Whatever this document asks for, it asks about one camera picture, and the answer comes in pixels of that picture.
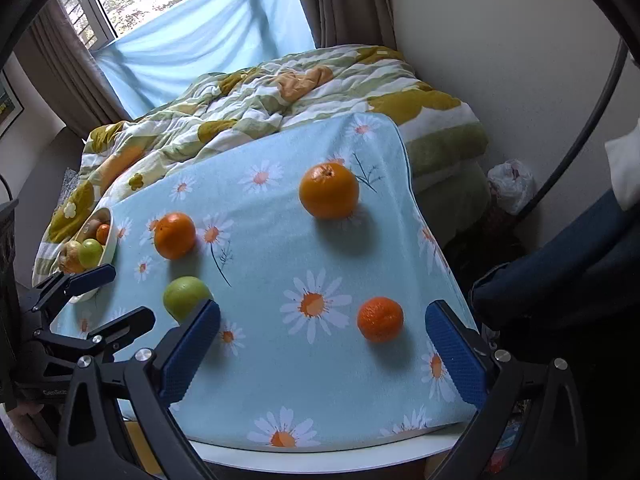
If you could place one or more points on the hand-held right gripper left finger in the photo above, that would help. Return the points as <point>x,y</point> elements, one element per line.
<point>192,350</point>

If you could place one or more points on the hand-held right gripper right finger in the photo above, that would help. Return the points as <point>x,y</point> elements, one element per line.
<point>455,355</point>

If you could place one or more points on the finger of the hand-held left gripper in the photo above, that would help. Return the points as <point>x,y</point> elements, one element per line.
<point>125,325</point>
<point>90,277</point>

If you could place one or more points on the green apple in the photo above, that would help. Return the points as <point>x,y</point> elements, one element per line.
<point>185,295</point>
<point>91,254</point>

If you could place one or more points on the yellow pear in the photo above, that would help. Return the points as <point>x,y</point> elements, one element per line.
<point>70,257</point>

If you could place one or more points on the yellow duck print bowl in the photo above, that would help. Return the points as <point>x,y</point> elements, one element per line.
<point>109,252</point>

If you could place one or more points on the small mandarin orange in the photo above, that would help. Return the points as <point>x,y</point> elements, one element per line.
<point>380,319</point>
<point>103,234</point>

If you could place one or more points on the brown kiwi with sticker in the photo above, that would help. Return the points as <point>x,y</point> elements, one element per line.
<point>94,224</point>

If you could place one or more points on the large orange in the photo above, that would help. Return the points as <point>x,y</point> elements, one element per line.
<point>175,235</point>
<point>329,190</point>

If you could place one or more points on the person's left forearm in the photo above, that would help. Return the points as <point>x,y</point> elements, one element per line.
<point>25,460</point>

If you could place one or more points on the person's left hand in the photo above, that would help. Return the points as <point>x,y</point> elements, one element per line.
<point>27,415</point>

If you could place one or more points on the grey patterned bed sheet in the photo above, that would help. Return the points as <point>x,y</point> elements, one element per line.
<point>67,185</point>

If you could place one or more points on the grey bed headboard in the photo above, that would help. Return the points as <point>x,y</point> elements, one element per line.
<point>50,160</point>

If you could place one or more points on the blue daisy print tablecloth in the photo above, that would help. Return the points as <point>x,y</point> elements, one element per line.
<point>280,240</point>

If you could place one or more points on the person's dark trousers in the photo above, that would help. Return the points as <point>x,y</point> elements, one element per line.
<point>565,260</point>

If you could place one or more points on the white plastic bag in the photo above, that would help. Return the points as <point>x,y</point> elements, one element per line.
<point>510,185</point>

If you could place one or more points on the brown curtain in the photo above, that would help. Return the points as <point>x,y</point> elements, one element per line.
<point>70,75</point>
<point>340,0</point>

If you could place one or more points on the green striped flower blanket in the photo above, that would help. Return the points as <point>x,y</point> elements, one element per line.
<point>260,95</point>

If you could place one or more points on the person's white fleece jacket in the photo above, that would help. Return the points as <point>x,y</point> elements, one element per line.
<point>627,170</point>

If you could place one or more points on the light blue window cloth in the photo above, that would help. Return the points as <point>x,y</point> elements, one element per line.
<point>200,35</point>

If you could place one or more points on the framed wall poster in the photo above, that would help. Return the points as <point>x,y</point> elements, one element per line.
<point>7,105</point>

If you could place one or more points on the white window frame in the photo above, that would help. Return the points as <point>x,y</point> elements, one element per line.
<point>102,15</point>

